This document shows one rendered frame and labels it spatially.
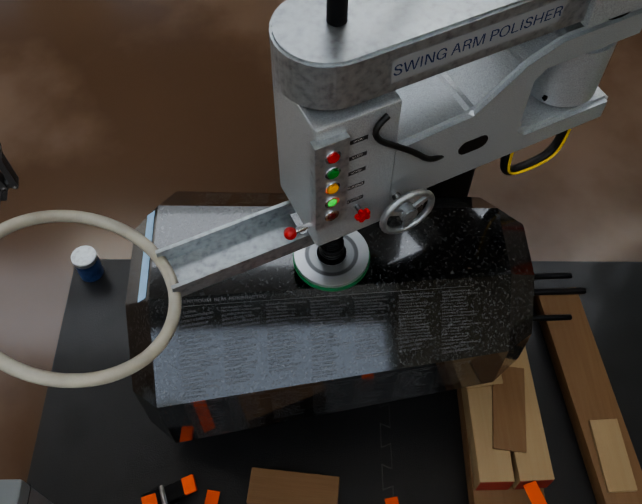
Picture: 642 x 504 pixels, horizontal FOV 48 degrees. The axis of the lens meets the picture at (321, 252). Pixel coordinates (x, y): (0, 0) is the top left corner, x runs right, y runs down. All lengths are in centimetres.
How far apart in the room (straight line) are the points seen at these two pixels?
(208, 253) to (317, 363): 51
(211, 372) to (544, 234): 169
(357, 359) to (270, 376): 26
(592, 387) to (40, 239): 231
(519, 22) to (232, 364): 120
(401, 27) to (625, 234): 214
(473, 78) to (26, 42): 291
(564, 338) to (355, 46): 181
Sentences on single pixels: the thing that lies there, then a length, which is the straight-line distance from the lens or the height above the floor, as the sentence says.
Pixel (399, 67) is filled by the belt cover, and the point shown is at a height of 162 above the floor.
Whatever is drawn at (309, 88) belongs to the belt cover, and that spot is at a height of 161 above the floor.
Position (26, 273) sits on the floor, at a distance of 324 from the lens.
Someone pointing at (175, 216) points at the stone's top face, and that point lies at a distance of 222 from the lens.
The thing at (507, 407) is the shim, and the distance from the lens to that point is 259.
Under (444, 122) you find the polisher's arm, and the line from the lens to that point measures 167.
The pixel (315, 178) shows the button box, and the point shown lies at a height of 140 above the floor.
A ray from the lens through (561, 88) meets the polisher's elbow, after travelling 192.
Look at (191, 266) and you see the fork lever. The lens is 181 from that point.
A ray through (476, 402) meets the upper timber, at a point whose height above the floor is 21.
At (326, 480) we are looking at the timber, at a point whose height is 13.
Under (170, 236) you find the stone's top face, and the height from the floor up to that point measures 80.
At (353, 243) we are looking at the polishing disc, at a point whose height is 86.
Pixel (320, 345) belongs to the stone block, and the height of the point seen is 68.
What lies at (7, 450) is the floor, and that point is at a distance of 293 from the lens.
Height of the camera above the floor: 258
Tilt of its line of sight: 58 degrees down
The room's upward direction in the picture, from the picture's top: straight up
